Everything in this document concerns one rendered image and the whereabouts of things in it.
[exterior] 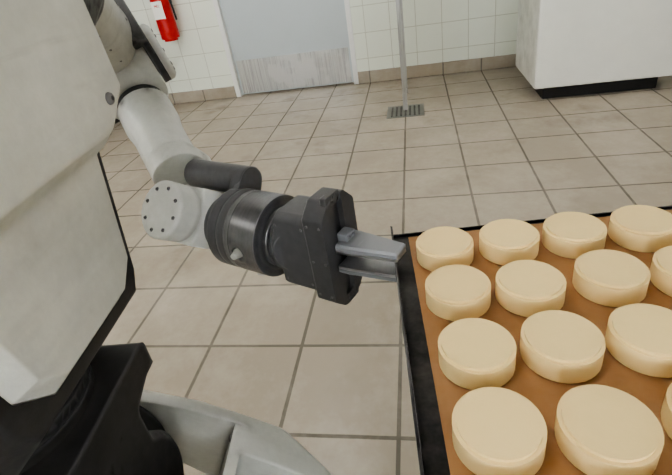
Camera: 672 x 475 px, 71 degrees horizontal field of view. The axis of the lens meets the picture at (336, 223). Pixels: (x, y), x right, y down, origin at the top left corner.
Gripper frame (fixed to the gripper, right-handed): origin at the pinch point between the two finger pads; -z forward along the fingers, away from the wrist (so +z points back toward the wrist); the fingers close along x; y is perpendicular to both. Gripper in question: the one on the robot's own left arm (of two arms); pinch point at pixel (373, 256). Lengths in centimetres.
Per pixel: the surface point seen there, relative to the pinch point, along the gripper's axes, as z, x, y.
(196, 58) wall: 317, -38, 256
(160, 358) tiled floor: 97, -77, 21
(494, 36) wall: 91, -52, 358
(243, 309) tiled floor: 87, -77, 49
